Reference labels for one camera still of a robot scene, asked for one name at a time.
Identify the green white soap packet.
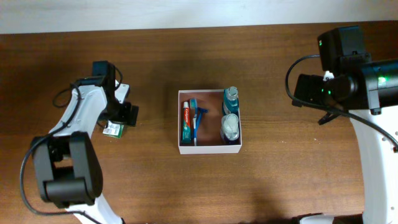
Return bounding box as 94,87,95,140
103,121,124,139

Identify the small toothpaste tube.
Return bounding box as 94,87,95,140
182,101,192,144

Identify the blue white toothbrush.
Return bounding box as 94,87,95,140
190,98,198,146

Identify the blue disposable razor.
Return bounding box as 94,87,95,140
193,107,208,140

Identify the blue mouthwash bottle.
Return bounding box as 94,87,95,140
222,86,239,116

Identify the clear pump soap bottle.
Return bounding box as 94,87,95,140
220,113,240,145

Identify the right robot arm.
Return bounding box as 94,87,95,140
287,26,397,224

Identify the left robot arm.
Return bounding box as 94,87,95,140
21,60,139,223

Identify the white square cardboard box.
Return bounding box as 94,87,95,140
177,89,243,154

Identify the right black cable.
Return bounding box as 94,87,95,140
285,54,398,154

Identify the black cable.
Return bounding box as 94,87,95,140
285,54,398,154
19,65,124,224

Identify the left black cable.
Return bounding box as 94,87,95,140
19,65,124,224

